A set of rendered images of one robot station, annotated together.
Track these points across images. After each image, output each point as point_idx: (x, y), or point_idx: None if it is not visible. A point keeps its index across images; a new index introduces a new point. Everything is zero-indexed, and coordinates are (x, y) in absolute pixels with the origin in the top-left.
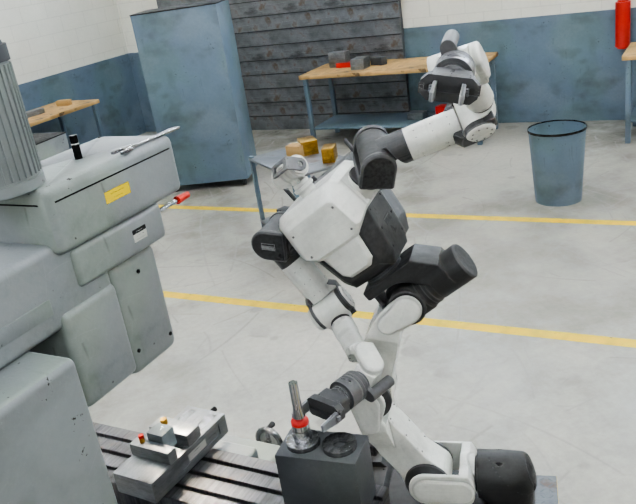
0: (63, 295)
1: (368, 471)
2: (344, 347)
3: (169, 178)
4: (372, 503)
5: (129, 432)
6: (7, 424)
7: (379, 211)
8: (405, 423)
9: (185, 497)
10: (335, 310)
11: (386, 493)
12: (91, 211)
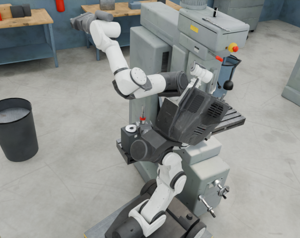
0: (175, 40)
1: (126, 142)
2: None
3: (211, 43)
4: (125, 151)
5: (218, 126)
6: (143, 42)
7: (168, 107)
8: (161, 194)
9: None
10: None
11: (126, 157)
12: (186, 25)
